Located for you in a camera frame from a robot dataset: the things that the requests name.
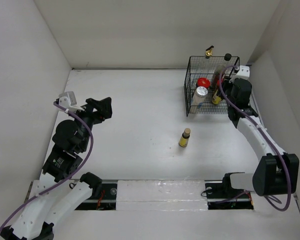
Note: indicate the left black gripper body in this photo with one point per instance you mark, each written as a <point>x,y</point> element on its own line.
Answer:
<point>89,118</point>

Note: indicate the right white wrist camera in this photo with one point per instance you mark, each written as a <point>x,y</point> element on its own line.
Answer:
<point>243,73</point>

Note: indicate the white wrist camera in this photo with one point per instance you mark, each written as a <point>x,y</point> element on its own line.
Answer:
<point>67,103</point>
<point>243,73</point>

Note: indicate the yellow bottle cork cap front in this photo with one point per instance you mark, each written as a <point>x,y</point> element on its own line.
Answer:
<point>184,139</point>

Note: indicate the white shaker silver lid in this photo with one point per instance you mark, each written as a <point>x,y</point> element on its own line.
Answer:
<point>199,96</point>

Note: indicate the black wire basket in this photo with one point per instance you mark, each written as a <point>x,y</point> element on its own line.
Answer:
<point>190,86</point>

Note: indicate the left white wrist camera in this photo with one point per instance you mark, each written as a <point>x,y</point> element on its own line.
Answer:
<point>67,103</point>

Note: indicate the red label sauce bottle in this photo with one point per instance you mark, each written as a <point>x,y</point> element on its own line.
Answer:
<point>218,70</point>

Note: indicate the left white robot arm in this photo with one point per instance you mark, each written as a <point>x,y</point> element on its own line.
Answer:
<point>73,142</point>

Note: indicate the yellow bottle cork cap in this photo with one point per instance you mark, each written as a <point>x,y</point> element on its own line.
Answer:
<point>217,97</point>
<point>184,139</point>

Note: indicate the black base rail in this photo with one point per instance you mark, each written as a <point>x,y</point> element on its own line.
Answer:
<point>164,195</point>

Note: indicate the red lid jar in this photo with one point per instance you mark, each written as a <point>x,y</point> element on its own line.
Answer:
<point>203,82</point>

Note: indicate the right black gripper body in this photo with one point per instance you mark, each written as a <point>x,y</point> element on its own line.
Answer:
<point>228,87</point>

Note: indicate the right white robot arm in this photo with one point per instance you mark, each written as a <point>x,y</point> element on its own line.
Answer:
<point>277,170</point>

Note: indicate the clear glass oil bottle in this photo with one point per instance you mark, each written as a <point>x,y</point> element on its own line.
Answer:
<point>203,65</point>

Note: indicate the yellow bottle cork cap back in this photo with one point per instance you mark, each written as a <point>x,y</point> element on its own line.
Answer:
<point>217,97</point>

